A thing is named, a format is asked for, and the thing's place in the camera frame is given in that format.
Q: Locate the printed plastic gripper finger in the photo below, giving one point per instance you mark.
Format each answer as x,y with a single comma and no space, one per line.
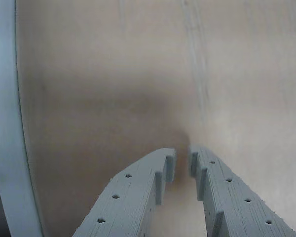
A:
232,205
128,202

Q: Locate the white board edge frame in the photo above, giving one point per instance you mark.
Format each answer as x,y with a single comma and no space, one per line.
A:
5,98

